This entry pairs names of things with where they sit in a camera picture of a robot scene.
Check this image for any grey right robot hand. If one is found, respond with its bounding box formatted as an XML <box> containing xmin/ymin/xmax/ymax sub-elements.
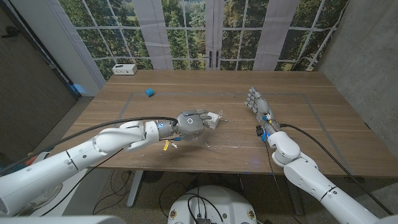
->
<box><xmin>244</xmin><ymin>86</ymin><xmax>275</xmax><ymax>127</ymax></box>

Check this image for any white cube block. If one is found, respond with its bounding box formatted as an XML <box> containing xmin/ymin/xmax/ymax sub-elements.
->
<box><xmin>206</xmin><ymin>111</ymin><xmax>222</xmax><ymax>130</ymax></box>

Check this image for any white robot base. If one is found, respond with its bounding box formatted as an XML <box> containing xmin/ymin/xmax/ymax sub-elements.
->
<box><xmin>167</xmin><ymin>185</ymin><xmax>258</xmax><ymax>224</ymax></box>

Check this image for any grey table leg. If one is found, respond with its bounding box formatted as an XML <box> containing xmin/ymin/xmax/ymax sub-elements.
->
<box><xmin>284</xmin><ymin>175</ymin><xmax>305</xmax><ymax>216</ymax></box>

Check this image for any printed window backdrop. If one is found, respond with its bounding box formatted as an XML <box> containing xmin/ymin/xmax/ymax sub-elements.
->
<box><xmin>57</xmin><ymin>0</ymin><xmax>349</xmax><ymax>82</ymax></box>

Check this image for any black round floor item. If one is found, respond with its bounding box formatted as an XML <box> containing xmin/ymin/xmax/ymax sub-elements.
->
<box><xmin>142</xmin><ymin>170</ymin><xmax>165</xmax><ymax>184</ymax></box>

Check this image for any white power strip box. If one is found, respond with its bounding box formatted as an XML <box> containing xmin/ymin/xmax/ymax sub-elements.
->
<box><xmin>111</xmin><ymin>63</ymin><xmax>138</xmax><ymax>76</ymax></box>

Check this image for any white table leg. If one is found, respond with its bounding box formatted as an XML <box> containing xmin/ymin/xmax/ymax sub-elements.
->
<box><xmin>126</xmin><ymin>170</ymin><xmax>144</xmax><ymax>208</ymax></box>

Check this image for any light blue floor object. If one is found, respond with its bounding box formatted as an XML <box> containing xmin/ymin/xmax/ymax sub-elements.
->
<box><xmin>70</xmin><ymin>83</ymin><xmax>87</xmax><ymax>96</ymax></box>

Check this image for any white sneaker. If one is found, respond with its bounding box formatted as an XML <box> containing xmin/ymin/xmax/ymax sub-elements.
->
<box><xmin>18</xmin><ymin>183</ymin><xmax>64</xmax><ymax>215</ymax></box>

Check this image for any dark brown door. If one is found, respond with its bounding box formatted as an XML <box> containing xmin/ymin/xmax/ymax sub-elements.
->
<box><xmin>0</xmin><ymin>6</ymin><xmax>78</xmax><ymax>169</ymax></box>

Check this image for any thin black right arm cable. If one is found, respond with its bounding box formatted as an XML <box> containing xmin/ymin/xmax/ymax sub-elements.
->
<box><xmin>264</xmin><ymin>141</ymin><xmax>299</xmax><ymax>224</ymax></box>

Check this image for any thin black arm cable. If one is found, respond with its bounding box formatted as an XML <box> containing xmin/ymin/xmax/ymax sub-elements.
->
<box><xmin>40</xmin><ymin>147</ymin><xmax>125</xmax><ymax>217</ymax></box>
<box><xmin>264</xmin><ymin>141</ymin><xmax>299</xmax><ymax>224</ymax></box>

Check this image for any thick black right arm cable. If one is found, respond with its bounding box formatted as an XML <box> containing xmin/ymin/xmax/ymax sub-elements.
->
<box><xmin>279</xmin><ymin>123</ymin><xmax>394</xmax><ymax>215</ymax></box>

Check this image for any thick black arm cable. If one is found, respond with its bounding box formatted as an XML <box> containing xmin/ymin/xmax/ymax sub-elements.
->
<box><xmin>279</xmin><ymin>123</ymin><xmax>394</xmax><ymax>215</ymax></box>
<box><xmin>0</xmin><ymin>116</ymin><xmax>178</xmax><ymax>175</ymax></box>

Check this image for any black torso cable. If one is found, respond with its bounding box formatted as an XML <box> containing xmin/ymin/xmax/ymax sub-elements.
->
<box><xmin>185</xmin><ymin>194</ymin><xmax>225</xmax><ymax>224</ymax></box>

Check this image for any black floor cable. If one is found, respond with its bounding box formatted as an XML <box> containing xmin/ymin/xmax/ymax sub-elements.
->
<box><xmin>93</xmin><ymin>169</ymin><xmax>141</xmax><ymax>218</ymax></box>
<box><xmin>158</xmin><ymin>181</ymin><xmax>200</xmax><ymax>215</ymax></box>

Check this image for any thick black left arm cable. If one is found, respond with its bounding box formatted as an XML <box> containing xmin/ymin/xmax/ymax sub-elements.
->
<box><xmin>0</xmin><ymin>116</ymin><xmax>178</xmax><ymax>175</ymax></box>

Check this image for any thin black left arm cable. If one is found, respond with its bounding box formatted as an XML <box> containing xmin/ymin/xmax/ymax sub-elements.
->
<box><xmin>40</xmin><ymin>147</ymin><xmax>125</xmax><ymax>217</ymax></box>

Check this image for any black door handle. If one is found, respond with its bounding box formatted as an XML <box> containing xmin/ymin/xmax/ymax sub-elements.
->
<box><xmin>1</xmin><ymin>26</ymin><xmax>20</xmax><ymax>39</ymax></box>

